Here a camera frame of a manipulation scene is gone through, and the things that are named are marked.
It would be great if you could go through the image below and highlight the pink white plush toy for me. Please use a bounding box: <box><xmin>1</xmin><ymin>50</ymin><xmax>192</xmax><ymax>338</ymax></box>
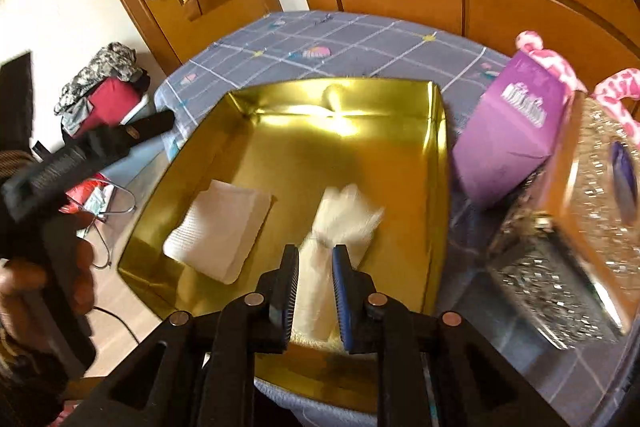
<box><xmin>515</xmin><ymin>30</ymin><xmax>639</xmax><ymax>146</ymax></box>

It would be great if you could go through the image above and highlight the white knit glove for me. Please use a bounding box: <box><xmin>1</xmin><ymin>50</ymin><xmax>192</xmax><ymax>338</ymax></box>
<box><xmin>292</xmin><ymin>184</ymin><xmax>384</xmax><ymax>352</ymax></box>

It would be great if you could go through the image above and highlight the grey checked bed sheet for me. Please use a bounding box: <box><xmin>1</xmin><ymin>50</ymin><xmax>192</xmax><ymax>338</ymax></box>
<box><xmin>154</xmin><ymin>12</ymin><xmax>639</xmax><ymax>426</ymax></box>

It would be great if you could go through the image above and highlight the person's left hand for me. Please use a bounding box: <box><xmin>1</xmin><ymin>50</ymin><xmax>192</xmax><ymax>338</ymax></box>
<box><xmin>1</xmin><ymin>235</ymin><xmax>96</xmax><ymax>353</ymax></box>

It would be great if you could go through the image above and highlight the folded white cloth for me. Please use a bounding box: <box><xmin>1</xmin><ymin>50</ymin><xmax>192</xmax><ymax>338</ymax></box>
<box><xmin>163</xmin><ymin>180</ymin><xmax>271</xmax><ymax>285</ymax></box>

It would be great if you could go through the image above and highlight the wire clothes hanger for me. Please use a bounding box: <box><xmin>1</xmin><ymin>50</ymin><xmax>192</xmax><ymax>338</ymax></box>
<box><xmin>74</xmin><ymin>178</ymin><xmax>137</xmax><ymax>271</ymax></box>

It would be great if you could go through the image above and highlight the red bag with clothes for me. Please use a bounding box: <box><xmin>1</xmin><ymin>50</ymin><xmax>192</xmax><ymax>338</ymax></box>
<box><xmin>53</xmin><ymin>42</ymin><xmax>151</xmax><ymax>142</ymax></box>

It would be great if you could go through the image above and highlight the silver embossed tissue box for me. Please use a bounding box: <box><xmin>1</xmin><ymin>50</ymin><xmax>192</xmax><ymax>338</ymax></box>
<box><xmin>488</xmin><ymin>92</ymin><xmax>639</xmax><ymax>350</ymax></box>

